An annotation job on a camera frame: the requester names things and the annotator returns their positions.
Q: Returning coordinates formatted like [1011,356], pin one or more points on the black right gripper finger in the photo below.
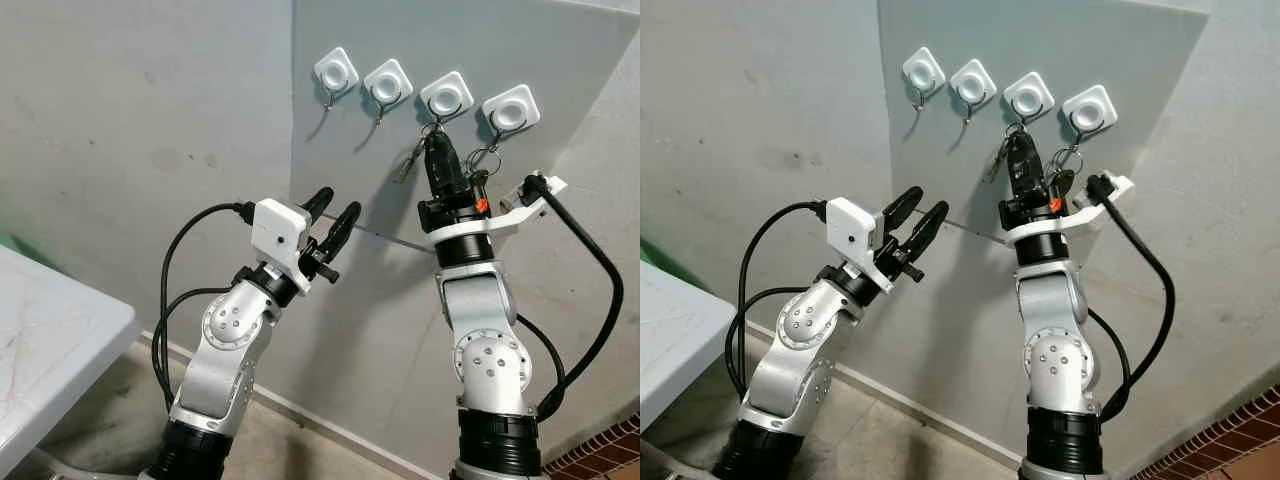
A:
[455,168]
[1033,168]
[435,165]
[1013,165]

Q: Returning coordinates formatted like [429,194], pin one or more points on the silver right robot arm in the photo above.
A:
[1060,350]
[485,350]

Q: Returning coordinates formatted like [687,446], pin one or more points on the white square wall hook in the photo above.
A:
[337,70]
[924,70]
[388,82]
[511,108]
[1029,95]
[973,82]
[1089,107]
[447,96]

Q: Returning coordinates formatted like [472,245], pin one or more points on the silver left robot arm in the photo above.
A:
[800,345]
[225,340]

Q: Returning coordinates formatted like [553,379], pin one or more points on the silver bunch of keys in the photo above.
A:
[994,160]
[409,165]

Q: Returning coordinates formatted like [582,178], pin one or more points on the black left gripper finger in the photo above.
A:
[342,228]
[905,203]
[320,204]
[928,226]

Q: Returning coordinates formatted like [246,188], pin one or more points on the white folding table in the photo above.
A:
[680,340]
[50,340]

